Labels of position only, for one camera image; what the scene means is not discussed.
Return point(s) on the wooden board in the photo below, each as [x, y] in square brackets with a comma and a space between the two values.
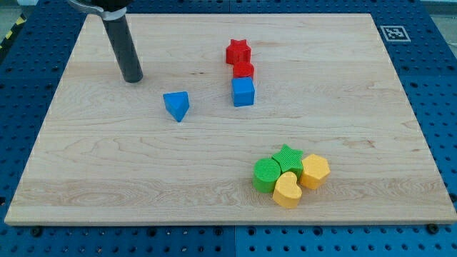
[110, 154]

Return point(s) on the yellow hexagon block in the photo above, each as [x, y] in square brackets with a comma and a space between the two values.
[315, 171]

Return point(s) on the red cylinder block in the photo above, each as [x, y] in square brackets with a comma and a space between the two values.
[243, 69]

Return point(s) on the green star block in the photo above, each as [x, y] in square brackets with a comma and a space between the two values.
[289, 160]

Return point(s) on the blue triangle block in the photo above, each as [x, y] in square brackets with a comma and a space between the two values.
[177, 104]

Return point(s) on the green cylinder block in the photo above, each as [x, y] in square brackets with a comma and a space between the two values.
[266, 172]

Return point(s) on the red star block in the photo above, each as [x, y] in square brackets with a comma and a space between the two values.
[238, 51]

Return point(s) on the yellow heart block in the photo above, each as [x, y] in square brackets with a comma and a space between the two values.
[287, 193]

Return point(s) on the white fiducial marker tag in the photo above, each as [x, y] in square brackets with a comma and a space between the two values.
[395, 33]

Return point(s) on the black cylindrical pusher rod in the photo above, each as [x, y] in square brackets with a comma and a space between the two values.
[124, 49]

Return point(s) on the blue cube block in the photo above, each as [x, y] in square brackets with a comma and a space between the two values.
[243, 91]

